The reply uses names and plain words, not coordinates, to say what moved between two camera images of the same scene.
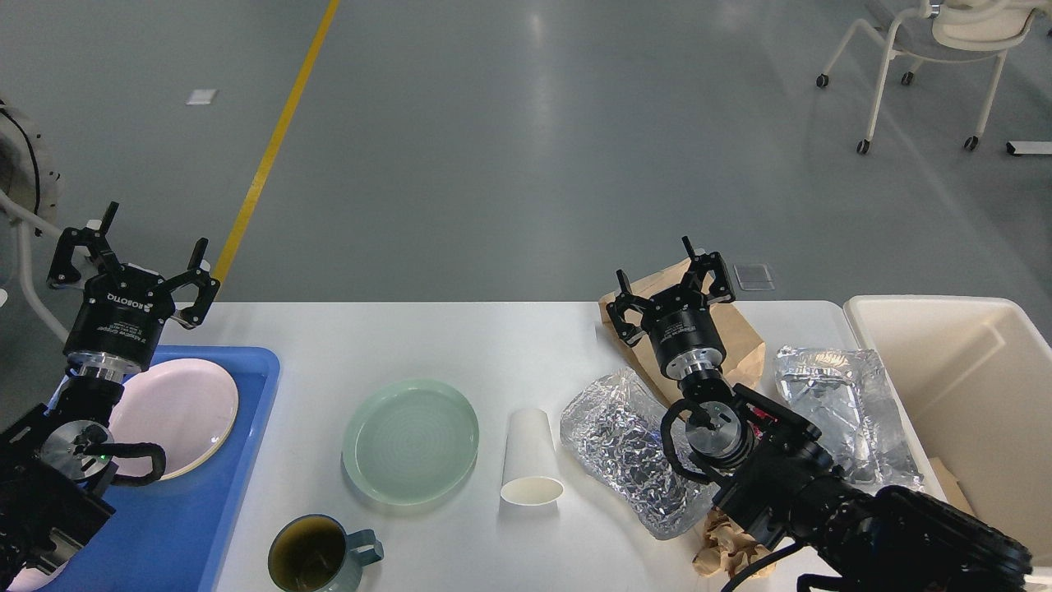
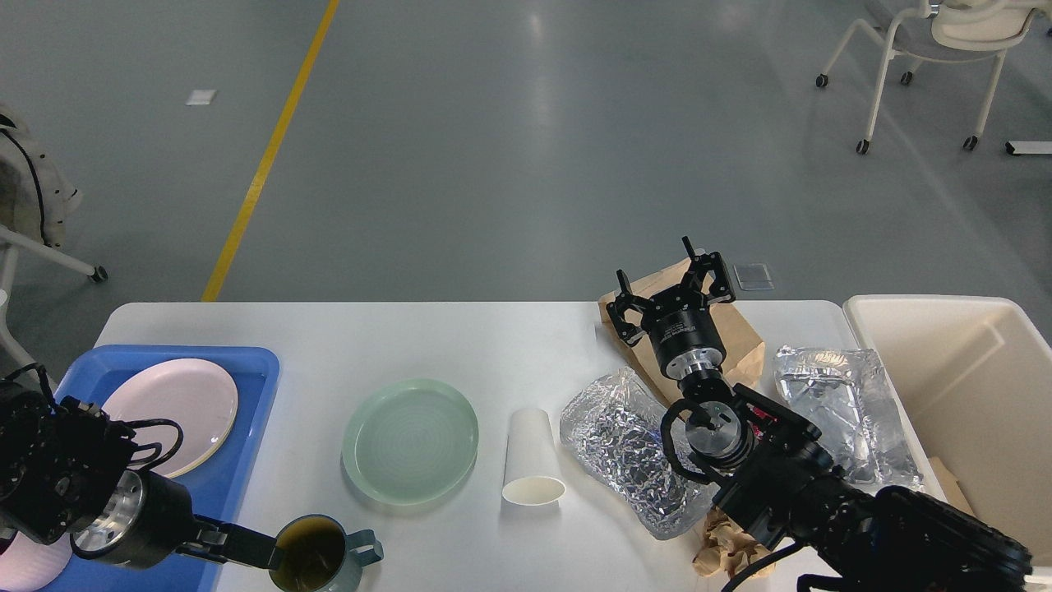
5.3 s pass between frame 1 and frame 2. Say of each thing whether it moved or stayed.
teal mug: stayed
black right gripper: stayed
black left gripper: moved
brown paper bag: stayed
